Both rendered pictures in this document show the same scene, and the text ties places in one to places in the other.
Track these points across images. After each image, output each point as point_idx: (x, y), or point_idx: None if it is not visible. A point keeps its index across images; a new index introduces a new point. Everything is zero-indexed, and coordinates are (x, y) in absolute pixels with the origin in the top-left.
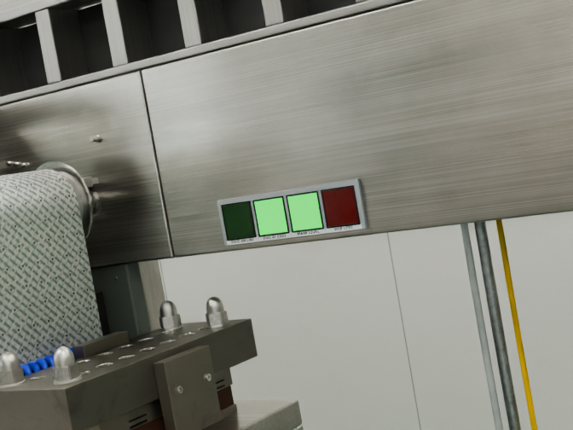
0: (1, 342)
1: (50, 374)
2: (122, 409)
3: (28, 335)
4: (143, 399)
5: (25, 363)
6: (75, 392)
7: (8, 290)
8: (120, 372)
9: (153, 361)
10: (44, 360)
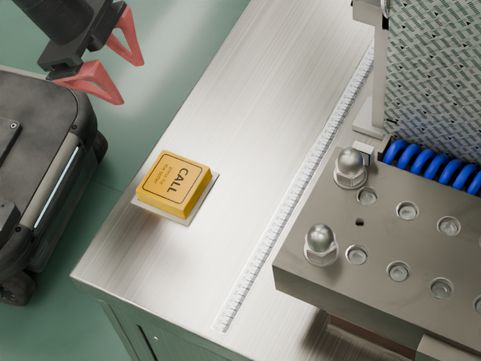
0: (419, 116)
1: (381, 208)
2: (353, 321)
3: (466, 133)
4: (392, 337)
5: (448, 148)
6: (285, 274)
7: (452, 84)
8: (362, 305)
9: (424, 331)
10: (448, 173)
